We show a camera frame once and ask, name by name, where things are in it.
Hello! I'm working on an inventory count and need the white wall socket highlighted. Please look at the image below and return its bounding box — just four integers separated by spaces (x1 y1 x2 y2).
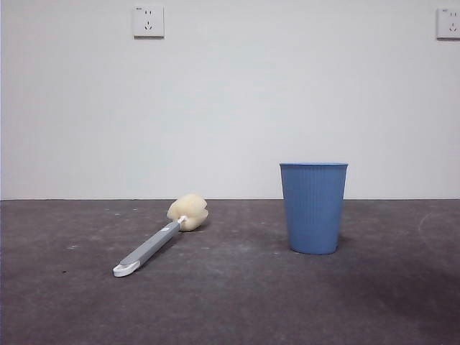
436 7 460 40
133 5 166 40

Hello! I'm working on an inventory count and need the cup brush with sponge head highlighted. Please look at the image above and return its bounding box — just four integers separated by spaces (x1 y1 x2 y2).
112 193 209 277

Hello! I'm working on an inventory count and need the blue ribbed plastic cup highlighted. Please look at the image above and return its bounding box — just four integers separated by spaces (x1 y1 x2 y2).
279 162 349 256

